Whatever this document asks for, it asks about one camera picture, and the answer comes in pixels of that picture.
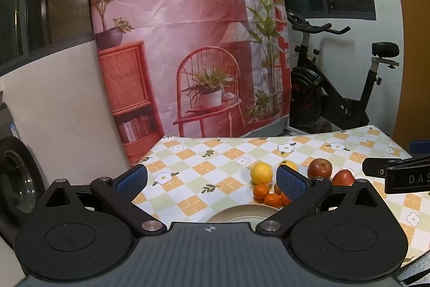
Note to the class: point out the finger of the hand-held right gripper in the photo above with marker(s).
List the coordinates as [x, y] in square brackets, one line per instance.
[403, 172]
[421, 148]

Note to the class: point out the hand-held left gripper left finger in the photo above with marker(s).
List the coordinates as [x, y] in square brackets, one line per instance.
[129, 184]

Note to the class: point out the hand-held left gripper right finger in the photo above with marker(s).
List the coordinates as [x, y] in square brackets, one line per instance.
[292, 184]

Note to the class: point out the yellow lemon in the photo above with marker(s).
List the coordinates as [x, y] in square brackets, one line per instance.
[261, 173]
[289, 164]

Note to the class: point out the orange mandarin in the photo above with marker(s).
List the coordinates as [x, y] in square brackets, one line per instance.
[284, 199]
[261, 192]
[272, 200]

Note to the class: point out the bright red apple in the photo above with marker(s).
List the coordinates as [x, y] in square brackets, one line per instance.
[343, 178]

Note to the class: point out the cream ceramic plate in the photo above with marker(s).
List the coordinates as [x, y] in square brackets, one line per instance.
[242, 214]

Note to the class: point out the small brown fruit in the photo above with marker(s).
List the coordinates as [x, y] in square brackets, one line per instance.
[277, 188]

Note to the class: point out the dark red apple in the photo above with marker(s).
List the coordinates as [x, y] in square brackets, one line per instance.
[319, 168]

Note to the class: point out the brown sandal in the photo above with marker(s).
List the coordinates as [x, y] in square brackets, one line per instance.
[320, 126]

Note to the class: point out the checkered floral tablecloth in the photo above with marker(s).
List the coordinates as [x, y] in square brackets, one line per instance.
[208, 169]

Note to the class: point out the black exercise bike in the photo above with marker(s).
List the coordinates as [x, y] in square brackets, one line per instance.
[312, 85]

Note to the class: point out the orange wooden door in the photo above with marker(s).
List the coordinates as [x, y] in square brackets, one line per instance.
[413, 38]

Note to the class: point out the grey round-door appliance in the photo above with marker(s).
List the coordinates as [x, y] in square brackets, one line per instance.
[16, 179]

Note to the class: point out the red printed backdrop cloth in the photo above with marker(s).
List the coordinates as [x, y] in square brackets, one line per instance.
[188, 38]

